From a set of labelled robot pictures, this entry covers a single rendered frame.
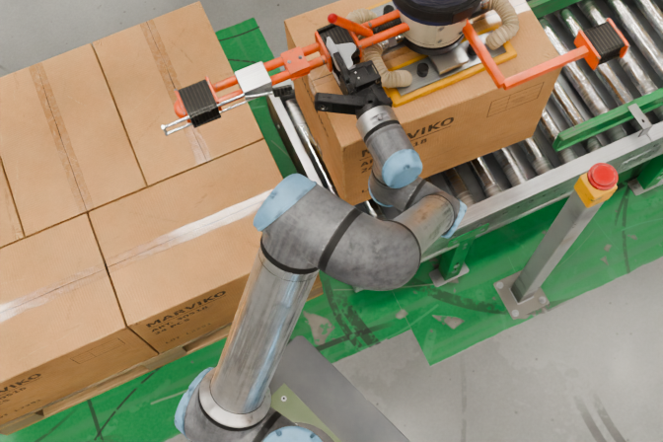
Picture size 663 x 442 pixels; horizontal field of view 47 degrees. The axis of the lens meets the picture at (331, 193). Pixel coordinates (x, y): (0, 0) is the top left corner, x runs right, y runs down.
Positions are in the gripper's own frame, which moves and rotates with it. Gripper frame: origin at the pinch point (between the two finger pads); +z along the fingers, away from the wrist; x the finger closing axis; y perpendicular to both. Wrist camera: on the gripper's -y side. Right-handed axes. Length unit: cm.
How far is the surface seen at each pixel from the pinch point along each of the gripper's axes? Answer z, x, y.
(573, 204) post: -49, -34, 46
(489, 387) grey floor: -75, -121, 23
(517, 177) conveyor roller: -26, -66, 49
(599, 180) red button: -51, -17, 47
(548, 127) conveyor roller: -15, -66, 67
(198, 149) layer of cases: 25, -67, -37
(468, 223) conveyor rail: -35, -61, 27
